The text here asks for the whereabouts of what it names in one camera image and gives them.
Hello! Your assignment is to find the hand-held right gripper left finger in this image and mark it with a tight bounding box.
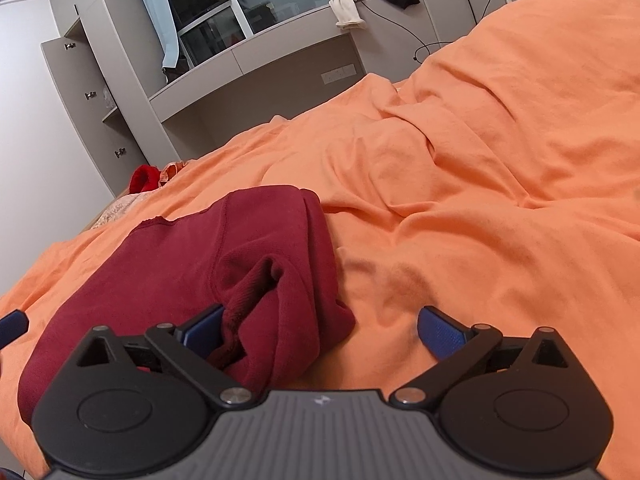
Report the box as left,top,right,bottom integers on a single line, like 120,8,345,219
74,304,252,409

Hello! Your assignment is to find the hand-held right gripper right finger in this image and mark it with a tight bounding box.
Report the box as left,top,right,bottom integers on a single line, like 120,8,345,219
391,306,572,409

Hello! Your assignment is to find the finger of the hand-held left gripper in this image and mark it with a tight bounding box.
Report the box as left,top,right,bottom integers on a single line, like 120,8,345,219
0,309,29,349

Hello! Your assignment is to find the maroon small garment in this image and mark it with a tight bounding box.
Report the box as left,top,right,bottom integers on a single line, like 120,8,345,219
17,185,357,424

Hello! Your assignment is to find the beige patterned bed sheet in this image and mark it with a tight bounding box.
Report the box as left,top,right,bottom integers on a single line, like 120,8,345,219
86,192,152,232

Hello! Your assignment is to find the red cloth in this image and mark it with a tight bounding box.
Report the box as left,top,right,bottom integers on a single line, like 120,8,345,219
129,163,164,194

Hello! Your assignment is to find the orange frilled cloth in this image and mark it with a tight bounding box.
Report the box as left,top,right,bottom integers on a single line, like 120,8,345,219
158,160,184,184

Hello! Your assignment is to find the orange blanket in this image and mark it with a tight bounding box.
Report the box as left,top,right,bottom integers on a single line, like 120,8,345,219
0,0,640,480

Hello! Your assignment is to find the grey window ledge desk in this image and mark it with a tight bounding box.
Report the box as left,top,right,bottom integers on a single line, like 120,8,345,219
149,29,372,124

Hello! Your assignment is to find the grey wardrobe cabinet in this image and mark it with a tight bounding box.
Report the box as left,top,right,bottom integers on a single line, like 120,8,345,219
0,0,182,197

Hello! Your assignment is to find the light blue curtain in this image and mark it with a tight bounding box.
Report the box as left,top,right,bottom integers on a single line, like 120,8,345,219
127,0,182,72

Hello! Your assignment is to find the white cloth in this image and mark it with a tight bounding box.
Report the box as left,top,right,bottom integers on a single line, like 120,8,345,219
328,0,402,30

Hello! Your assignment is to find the white wall socket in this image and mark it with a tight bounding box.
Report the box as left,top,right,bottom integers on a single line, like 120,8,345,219
321,63,357,85

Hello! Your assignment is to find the black cable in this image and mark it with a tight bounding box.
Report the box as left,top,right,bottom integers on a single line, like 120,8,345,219
352,0,509,65

